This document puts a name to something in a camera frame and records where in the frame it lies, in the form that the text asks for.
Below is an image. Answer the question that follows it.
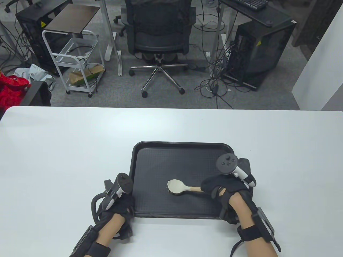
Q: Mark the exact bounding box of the black mesh office chair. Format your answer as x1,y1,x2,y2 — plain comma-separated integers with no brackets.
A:
120,0,197,98

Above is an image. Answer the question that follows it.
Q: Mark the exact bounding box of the brown paper bag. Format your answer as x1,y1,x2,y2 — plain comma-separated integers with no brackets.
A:
69,65,105,86

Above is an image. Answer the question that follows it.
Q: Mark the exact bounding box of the person's left hand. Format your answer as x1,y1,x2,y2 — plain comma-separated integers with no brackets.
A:
95,193,136,233

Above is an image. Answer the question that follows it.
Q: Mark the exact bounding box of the person's right forearm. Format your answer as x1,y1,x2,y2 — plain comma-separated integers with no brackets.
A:
229,193,279,257

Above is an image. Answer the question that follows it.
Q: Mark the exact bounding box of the tangle of black cables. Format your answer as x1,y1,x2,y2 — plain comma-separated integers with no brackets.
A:
194,40,258,109
0,19,36,75

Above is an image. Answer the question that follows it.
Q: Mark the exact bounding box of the red bag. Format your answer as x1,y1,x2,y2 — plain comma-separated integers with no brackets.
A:
0,72,31,109

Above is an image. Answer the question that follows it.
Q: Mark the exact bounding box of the white pot brush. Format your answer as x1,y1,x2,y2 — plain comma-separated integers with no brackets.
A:
167,179,206,194

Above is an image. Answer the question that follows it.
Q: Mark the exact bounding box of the black computer tower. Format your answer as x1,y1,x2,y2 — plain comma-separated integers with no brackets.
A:
222,18,297,91
15,0,73,77

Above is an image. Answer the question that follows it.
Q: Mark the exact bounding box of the brown board table top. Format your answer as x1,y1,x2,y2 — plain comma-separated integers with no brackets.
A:
44,4,100,35

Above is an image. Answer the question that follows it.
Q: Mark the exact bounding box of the black keyboard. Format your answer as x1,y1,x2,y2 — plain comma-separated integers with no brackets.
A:
230,0,268,12

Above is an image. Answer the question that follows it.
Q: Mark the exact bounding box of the black desk top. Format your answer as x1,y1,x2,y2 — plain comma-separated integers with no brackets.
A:
218,0,294,27

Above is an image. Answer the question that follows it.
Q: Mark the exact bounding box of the grey plastic bag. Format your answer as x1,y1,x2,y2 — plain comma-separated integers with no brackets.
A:
13,64,56,90

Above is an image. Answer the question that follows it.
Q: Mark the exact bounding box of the white rolling wire cart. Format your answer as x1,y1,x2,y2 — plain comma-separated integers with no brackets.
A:
42,29,105,98

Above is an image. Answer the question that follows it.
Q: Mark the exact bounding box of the white desk leg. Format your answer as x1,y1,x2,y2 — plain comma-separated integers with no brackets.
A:
98,0,124,77
206,0,227,63

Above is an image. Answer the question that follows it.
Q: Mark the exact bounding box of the black wrist sensor pack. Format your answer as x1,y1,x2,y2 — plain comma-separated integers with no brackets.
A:
237,207,282,252
71,226,111,257

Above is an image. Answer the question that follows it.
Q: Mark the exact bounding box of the person's right hand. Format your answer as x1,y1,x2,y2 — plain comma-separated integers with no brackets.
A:
201,175,258,214

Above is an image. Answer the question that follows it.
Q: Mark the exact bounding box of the black plastic tray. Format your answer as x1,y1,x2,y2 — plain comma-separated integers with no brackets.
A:
129,141,244,220

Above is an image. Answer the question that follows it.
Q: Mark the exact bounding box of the black chair back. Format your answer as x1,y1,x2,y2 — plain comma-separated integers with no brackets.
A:
21,81,52,107

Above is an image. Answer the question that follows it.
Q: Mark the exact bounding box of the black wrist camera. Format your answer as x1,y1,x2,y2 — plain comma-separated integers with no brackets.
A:
219,205,239,225
111,216,134,240

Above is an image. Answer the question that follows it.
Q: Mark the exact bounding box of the black white handheld controller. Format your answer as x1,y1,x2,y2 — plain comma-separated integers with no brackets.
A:
216,154,257,188
91,173,133,222

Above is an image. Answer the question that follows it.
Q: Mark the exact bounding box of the person's left forearm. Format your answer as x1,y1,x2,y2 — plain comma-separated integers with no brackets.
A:
86,214,126,257

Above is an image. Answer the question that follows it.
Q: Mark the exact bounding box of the black glove cable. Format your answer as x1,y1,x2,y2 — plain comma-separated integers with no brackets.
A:
230,239,245,257

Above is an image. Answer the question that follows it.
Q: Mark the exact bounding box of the black chair wheel base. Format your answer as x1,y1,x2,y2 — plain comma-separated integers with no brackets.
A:
4,0,34,13
114,15,126,37

